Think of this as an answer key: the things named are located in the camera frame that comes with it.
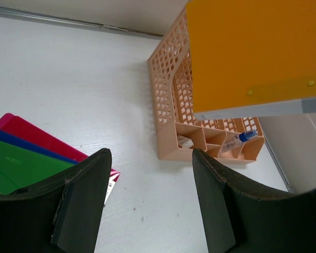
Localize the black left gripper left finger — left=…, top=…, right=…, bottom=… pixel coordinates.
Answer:
left=0, top=148, right=112, bottom=252

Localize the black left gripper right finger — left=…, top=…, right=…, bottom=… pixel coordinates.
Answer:
left=192, top=149, right=316, bottom=252

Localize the green clip file folder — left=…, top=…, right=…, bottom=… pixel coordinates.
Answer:
left=0, top=141, right=72, bottom=195

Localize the blue capped pen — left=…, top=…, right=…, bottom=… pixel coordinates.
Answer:
left=218, top=129, right=258, bottom=157

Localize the white grey eraser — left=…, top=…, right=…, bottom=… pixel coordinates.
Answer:
left=177, top=135, right=194, bottom=149

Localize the peach plastic desk organizer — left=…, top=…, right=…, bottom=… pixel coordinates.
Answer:
left=148, top=9, right=265, bottom=164

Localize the orange folder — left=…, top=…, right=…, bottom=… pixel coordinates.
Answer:
left=186, top=1, right=316, bottom=120

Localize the blue folder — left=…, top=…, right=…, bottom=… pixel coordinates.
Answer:
left=0, top=130, right=78, bottom=164

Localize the red folder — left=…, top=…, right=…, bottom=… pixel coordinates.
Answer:
left=0, top=113, right=121, bottom=182

